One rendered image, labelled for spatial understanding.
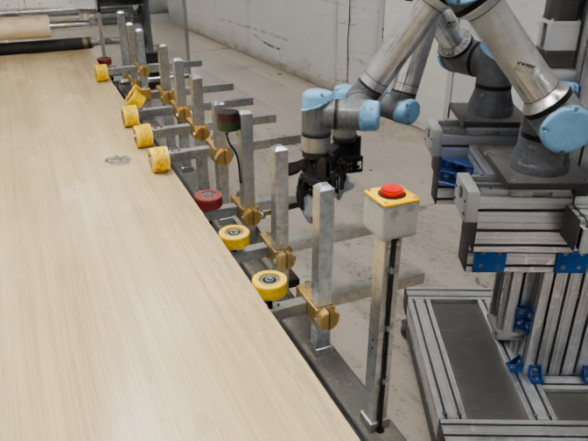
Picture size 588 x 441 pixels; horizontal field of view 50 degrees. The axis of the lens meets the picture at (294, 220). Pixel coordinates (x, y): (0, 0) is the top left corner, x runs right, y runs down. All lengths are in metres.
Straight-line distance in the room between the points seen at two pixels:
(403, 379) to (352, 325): 0.40
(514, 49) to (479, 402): 1.19
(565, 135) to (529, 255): 0.45
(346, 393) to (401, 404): 1.04
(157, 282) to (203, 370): 0.33
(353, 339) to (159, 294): 1.46
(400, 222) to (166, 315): 0.54
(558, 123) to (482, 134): 0.68
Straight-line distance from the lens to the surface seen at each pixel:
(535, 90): 1.54
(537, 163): 1.72
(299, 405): 1.11
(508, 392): 2.28
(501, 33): 1.49
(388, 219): 1.05
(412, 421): 2.41
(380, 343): 1.22
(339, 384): 1.45
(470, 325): 2.55
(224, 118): 1.71
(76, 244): 1.66
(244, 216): 1.82
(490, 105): 2.16
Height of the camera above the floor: 1.66
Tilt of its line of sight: 27 degrees down
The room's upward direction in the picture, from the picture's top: straight up
